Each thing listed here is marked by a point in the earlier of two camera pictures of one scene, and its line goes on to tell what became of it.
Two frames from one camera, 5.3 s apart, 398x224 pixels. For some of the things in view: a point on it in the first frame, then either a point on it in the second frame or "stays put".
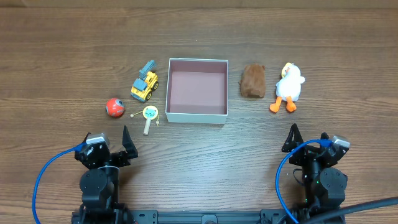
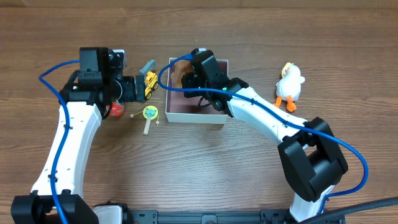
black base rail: [153, 216] stays put
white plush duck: [288, 88] stays put
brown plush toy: [252, 81] to [181, 68]
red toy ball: [115, 107] stays put
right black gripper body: [306, 154] to [188, 82]
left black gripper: [115, 157] to [139, 88]
